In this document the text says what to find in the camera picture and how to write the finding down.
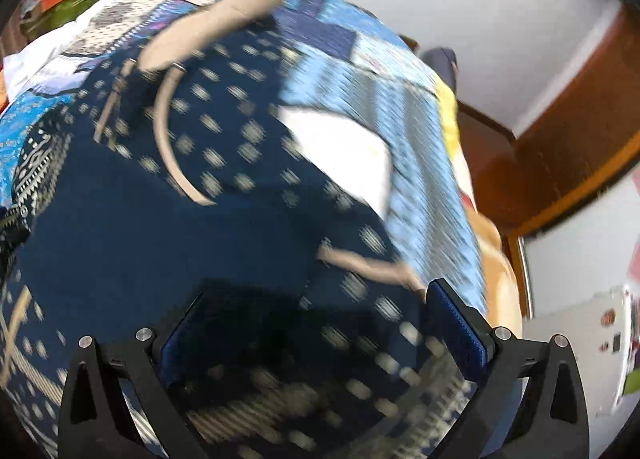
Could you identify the grey bag on floor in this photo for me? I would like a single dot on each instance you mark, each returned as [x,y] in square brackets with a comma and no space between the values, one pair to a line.
[444,62]

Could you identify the white stickered cabinet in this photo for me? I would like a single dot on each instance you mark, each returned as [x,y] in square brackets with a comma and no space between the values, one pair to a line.
[604,334]

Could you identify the navy patterned hooded sweatshirt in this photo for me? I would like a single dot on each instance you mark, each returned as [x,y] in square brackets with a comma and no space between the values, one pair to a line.
[200,238]

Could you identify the white pillow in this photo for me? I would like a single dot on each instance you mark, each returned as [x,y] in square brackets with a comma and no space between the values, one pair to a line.
[20,67]

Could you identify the blue patchwork quilt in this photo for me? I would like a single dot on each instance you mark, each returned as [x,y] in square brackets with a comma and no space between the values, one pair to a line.
[380,114]

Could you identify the peach bed sheet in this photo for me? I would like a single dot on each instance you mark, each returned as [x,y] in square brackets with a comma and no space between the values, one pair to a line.
[501,288]

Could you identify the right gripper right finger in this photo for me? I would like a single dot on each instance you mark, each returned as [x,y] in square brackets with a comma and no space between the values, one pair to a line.
[529,401]

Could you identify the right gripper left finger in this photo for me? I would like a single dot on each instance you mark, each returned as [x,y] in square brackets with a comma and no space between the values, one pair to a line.
[114,404]

